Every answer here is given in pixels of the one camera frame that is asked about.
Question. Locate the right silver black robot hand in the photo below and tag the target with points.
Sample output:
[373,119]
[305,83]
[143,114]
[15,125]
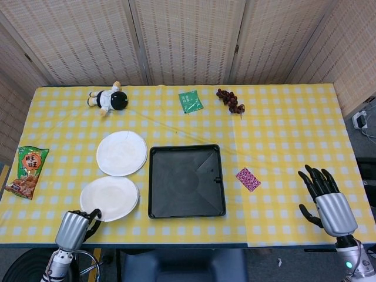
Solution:
[336,214]

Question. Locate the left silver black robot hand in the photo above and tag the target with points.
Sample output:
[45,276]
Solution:
[72,230]

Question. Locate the white paper plate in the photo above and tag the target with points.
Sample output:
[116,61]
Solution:
[110,196]

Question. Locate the white paper plate notched rim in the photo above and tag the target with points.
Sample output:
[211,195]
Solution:
[122,153]

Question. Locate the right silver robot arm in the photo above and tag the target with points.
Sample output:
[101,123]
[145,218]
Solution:
[352,258]

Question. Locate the black square plastic tray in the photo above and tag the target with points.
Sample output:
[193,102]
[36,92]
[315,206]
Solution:
[182,182]

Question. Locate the black box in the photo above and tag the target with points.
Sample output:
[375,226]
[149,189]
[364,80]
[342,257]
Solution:
[366,169]

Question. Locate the black round base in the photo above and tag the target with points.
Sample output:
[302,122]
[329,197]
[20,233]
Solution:
[26,267]

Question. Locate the green snack bag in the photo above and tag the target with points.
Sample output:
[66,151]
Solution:
[29,170]

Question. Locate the white paper scrap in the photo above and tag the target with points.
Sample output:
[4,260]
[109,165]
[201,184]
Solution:
[280,262]

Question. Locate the purple patterned packet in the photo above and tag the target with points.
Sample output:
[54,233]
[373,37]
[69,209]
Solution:
[248,179]

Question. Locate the white power adapter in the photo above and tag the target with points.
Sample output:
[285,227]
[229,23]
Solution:
[359,119]

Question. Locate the yellow white checked tablecloth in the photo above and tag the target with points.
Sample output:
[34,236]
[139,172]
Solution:
[279,132]

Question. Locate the dark blue-grey chair seat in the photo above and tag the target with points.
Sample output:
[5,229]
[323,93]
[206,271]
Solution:
[182,265]

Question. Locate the plush doll black head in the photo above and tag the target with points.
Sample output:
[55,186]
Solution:
[117,100]

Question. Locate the dark red grape bunch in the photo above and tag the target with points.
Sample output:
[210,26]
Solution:
[230,100]

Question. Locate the green sachet packet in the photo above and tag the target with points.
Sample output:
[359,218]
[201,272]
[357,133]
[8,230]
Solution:
[190,102]

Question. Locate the beige woven folding screen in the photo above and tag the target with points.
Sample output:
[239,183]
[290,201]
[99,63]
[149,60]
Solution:
[188,38]

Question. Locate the chrome stool frame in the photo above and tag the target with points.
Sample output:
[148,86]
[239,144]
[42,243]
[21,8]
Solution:
[91,267]

